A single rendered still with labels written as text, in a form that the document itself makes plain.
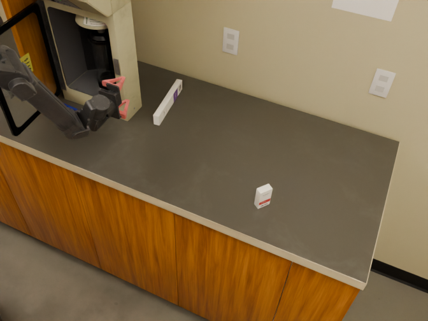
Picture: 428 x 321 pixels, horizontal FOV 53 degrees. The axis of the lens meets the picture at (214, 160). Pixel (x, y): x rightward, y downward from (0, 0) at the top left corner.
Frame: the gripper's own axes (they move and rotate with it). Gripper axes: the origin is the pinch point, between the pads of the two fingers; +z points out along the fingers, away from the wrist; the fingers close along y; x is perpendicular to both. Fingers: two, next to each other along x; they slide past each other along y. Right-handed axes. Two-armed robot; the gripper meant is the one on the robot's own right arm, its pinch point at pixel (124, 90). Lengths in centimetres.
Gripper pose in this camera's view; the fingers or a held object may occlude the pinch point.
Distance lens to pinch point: 152.9
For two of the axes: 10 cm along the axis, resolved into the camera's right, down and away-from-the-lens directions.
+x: -9.0, -3.1, 3.0
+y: 0.0, -6.9, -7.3
